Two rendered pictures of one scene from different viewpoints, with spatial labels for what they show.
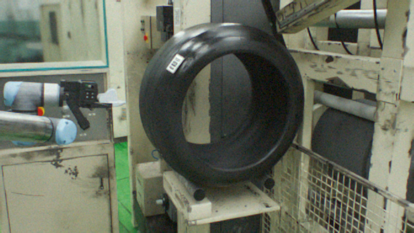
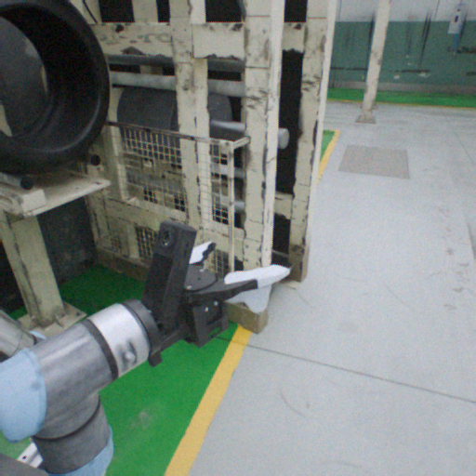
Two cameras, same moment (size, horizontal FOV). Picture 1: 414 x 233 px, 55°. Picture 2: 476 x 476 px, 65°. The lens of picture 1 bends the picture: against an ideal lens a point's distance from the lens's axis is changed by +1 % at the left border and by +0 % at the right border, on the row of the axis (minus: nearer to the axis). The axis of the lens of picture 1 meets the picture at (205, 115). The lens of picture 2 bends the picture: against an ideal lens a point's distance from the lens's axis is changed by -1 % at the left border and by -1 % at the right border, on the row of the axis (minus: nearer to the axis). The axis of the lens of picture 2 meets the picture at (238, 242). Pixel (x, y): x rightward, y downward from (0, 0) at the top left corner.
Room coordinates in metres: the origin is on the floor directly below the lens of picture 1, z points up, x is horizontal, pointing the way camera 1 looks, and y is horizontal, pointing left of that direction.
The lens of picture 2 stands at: (-0.05, 0.17, 1.36)
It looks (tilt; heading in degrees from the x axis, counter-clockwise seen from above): 30 degrees down; 323
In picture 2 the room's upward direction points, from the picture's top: straight up
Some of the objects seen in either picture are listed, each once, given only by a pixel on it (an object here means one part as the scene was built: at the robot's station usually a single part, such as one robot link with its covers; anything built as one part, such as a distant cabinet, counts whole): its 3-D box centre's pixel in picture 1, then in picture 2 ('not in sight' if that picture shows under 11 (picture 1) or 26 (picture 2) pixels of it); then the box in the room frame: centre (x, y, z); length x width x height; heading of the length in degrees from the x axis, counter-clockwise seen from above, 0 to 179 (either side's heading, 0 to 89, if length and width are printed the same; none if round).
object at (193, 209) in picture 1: (185, 192); (4, 191); (1.46, 0.08, 0.83); 0.36 x 0.09 x 0.06; 20
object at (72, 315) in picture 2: not in sight; (48, 317); (1.74, 0.06, 0.02); 0.27 x 0.27 x 0.04; 20
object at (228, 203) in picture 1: (217, 195); (42, 188); (1.51, -0.05, 0.80); 0.37 x 0.36 x 0.02; 110
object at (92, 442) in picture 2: not in sight; (68, 425); (0.29, 0.17, 0.94); 0.11 x 0.08 x 0.11; 8
